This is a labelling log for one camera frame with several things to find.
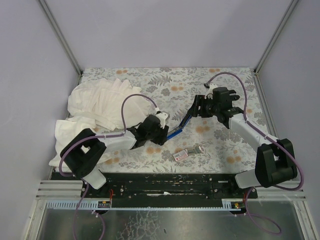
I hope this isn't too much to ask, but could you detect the blue stapler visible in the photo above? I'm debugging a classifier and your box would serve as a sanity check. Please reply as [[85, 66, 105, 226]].
[[166, 113, 192, 140]]

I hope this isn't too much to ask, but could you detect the metal staple strip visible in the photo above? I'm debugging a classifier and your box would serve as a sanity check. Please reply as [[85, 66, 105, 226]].
[[185, 145, 204, 156]]

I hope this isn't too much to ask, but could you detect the red white staple box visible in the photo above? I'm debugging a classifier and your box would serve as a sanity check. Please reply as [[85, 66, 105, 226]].
[[173, 150, 189, 162]]

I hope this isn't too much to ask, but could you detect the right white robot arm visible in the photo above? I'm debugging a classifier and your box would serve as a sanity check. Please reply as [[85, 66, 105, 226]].
[[188, 87, 298, 189]]

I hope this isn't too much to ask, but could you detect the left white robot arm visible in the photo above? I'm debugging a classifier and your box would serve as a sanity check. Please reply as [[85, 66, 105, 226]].
[[60, 111, 169, 190]]

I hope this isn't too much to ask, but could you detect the black stapler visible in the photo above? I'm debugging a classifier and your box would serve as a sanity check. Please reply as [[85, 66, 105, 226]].
[[229, 90, 240, 101]]

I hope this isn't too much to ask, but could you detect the floral tablecloth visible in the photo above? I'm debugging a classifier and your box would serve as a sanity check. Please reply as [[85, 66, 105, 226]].
[[80, 67, 267, 173]]

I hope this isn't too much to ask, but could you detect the white cloth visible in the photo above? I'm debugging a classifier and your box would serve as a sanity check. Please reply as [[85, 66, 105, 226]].
[[48, 78, 158, 167]]

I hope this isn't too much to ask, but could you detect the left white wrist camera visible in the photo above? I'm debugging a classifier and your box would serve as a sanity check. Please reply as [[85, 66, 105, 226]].
[[155, 107, 169, 129]]

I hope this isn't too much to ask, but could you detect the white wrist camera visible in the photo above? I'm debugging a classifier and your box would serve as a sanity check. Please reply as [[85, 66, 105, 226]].
[[204, 82, 218, 99], [155, 107, 169, 129]]

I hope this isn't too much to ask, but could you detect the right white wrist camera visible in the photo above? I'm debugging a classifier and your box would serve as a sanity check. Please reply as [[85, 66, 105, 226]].
[[204, 82, 218, 99]]

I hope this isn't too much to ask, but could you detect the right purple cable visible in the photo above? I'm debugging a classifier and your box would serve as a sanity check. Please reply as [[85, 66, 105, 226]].
[[204, 71, 305, 236]]

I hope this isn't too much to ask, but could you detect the white slotted cable duct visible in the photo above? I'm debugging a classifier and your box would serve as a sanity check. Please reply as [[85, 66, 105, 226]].
[[45, 199, 245, 212]]

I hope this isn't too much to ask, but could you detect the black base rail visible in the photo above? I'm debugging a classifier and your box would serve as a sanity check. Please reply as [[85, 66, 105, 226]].
[[49, 171, 258, 208]]

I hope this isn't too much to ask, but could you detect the right aluminium frame post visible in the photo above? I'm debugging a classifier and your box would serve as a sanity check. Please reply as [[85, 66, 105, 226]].
[[253, 0, 301, 75]]

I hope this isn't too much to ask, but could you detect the aluminium frame post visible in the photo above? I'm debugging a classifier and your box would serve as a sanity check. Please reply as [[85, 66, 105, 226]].
[[37, 0, 83, 76], [253, 0, 301, 75]]

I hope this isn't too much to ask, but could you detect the left aluminium frame post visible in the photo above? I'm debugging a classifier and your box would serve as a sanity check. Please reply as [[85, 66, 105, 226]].
[[37, 0, 83, 76]]

